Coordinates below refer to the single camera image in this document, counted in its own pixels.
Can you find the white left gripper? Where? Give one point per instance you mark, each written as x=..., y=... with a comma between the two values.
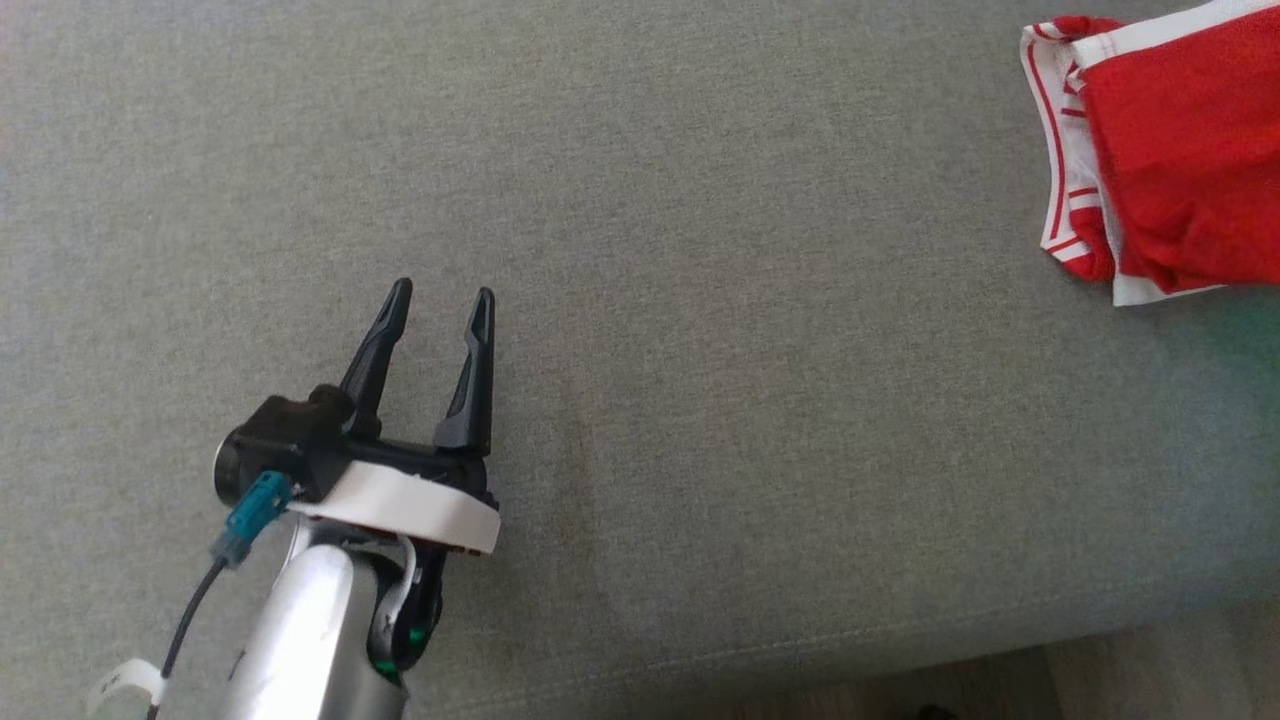
x=420, y=505

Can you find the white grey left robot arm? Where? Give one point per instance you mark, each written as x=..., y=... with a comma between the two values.
x=300, y=640

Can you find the red white basketball jersey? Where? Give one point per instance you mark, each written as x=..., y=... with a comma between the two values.
x=1190, y=150

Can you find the grey sofa seat cushion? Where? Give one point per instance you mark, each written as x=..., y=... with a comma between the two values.
x=700, y=350

